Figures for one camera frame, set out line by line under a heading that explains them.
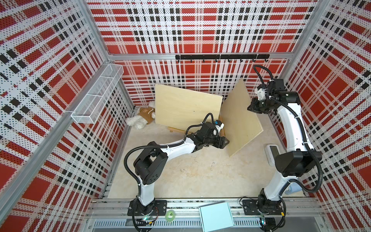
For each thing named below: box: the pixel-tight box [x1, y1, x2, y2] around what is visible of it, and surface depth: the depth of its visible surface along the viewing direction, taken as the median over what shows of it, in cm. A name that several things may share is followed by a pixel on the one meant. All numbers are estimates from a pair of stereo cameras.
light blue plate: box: [199, 201, 235, 232], surface depth 70 cm
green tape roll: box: [165, 209, 176, 222], surface depth 73 cm
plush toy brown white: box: [126, 106, 156, 131], surface depth 107 cm
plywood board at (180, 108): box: [155, 84, 224, 133], surface depth 92 cm
